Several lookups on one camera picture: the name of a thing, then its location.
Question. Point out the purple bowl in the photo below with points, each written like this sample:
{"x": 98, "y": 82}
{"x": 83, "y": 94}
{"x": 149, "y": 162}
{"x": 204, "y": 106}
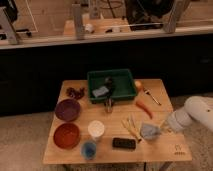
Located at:
{"x": 67, "y": 110}

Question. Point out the right metal frame post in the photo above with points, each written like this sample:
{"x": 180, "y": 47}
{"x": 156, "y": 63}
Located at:
{"x": 179, "y": 6}

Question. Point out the middle metal frame post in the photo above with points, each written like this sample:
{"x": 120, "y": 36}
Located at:
{"x": 78, "y": 22}

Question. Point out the yellow banana-like utensils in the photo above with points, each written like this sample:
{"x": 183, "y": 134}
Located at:
{"x": 129, "y": 124}

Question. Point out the grey-blue towel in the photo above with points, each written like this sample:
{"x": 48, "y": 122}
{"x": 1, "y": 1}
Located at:
{"x": 150, "y": 132}

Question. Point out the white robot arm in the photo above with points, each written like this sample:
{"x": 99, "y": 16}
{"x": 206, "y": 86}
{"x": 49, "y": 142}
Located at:
{"x": 195, "y": 108}

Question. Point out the left metal frame post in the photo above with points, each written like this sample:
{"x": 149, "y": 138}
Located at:
{"x": 8, "y": 28}

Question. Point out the grey sponge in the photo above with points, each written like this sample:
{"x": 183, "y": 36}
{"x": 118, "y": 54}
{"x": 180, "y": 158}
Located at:
{"x": 101, "y": 91}

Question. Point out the wooden table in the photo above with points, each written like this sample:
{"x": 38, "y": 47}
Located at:
{"x": 167, "y": 148}

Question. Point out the orange carrot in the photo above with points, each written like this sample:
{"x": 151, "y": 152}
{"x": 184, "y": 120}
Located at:
{"x": 141, "y": 105}

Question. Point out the white cup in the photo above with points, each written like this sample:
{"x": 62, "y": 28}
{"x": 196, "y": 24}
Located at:
{"x": 96, "y": 129}

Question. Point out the metal frame post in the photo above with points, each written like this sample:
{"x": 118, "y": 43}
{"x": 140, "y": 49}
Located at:
{"x": 78, "y": 22}
{"x": 179, "y": 6}
{"x": 8, "y": 28}

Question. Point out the black brush in bin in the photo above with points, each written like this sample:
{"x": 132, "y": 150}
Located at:
{"x": 109, "y": 83}

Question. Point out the dark machine in background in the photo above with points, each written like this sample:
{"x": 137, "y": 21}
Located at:
{"x": 146, "y": 14}

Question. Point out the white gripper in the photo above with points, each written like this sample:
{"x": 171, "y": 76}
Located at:
{"x": 177, "y": 121}

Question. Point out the orange-red bowl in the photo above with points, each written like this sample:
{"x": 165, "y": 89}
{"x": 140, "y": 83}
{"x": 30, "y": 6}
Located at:
{"x": 66, "y": 136}

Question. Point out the green plastic bin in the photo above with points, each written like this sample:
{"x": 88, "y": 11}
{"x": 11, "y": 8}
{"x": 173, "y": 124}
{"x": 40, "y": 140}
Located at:
{"x": 118, "y": 84}

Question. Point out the metal clip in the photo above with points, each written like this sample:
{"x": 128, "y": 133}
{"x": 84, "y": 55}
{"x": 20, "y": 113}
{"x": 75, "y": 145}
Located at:
{"x": 109, "y": 105}

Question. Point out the blue cup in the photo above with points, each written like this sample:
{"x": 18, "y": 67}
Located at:
{"x": 88, "y": 150}

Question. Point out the black rectangular remote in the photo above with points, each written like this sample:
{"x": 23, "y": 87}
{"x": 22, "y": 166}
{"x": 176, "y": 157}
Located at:
{"x": 124, "y": 143}

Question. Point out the yellow-red apple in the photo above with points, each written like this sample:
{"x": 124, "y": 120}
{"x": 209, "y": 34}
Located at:
{"x": 138, "y": 85}

